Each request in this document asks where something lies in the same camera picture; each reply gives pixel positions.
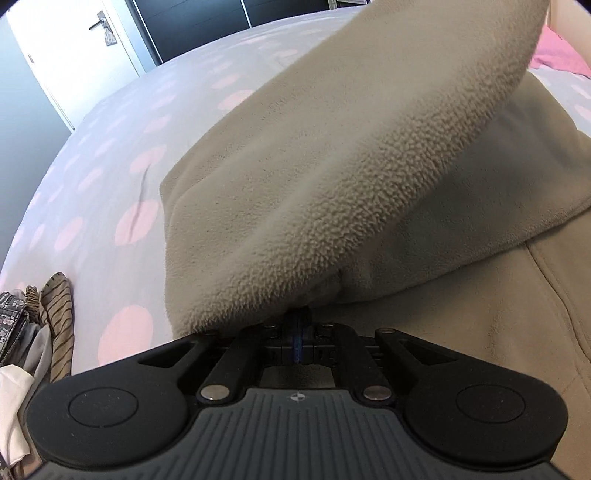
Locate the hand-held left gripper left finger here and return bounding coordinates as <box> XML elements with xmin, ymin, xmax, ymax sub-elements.
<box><xmin>139</xmin><ymin>318</ymin><xmax>299</xmax><ymax>407</ymax></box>

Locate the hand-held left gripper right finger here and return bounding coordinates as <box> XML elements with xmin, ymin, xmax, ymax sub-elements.
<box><xmin>298</xmin><ymin>318</ymin><xmax>462</xmax><ymax>407</ymax></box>

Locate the beige fleece hoodie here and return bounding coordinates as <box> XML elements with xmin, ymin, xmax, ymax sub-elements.
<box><xmin>159</xmin><ymin>0</ymin><xmax>591</xmax><ymax>444</ymax></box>

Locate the brown striped garment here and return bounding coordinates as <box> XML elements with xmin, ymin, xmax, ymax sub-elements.
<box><xmin>25</xmin><ymin>272</ymin><xmax>75</xmax><ymax>384</ymax></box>

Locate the light grey garment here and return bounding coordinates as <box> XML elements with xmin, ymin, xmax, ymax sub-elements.
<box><xmin>16</xmin><ymin>320</ymin><xmax>54</xmax><ymax>384</ymax></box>

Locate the polka dot bed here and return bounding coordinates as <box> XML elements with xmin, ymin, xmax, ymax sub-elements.
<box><xmin>0</xmin><ymin>0</ymin><xmax>591</xmax><ymax>384</ymax></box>

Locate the dark floral garment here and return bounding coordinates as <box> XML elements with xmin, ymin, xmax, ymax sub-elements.
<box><xmin>0</xmin><ymin>291</ymin><xmax>31</xmax><ymax>365</ymax></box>

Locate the white garment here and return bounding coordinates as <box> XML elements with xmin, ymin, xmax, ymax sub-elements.
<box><xmin>0</xmin><ymin>364</ymin><xmax>40</xmax><ymax>469</ymax></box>

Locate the dark sliding wardrobe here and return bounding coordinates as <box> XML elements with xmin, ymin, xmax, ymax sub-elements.
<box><xmin>127</xmin><ymin>0</ymin><xmax>370</xmax><ymax>65</ymax></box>

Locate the white door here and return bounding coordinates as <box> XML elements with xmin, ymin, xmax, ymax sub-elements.
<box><xmin>7</xmin><ymin>0</ymin><xmax>160</xmax><ymax>132</ymax></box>

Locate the pink pillow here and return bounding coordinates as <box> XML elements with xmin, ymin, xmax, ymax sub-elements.
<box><xmin>529</xmin><ymin>25</ymin><xmax>591</xmax><ymax>79</ymax></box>

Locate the cream padded headboard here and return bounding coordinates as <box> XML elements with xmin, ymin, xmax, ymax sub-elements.
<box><xmin>545</xmin><ymin>0</ymin><xmax>591</xmax><ymax>49</ymax></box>

